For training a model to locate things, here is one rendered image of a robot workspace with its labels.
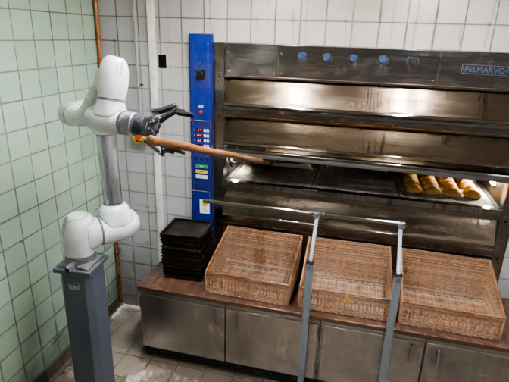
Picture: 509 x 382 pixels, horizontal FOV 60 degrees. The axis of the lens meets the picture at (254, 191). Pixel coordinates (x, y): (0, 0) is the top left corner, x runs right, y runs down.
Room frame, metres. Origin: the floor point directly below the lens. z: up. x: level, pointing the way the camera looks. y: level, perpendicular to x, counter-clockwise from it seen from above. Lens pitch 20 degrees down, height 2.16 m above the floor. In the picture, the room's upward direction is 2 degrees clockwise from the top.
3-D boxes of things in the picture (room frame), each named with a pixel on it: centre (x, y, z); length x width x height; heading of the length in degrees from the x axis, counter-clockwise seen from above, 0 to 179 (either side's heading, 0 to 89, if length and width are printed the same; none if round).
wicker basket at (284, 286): (2.61, -0.02, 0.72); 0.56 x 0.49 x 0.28; 76
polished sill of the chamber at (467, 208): (2.76, -0.66, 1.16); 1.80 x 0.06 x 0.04; 77
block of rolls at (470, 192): (3.03, -1.32, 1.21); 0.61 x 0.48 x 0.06; 167
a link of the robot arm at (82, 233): (2.06, 0.90, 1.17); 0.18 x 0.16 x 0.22; 127
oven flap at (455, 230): (2.73, -0.66, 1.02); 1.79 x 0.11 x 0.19; 77
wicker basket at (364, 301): (2.47, -0.60, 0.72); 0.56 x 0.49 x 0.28; 78
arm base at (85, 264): (2.03, 0.91, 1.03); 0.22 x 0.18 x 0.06; 171
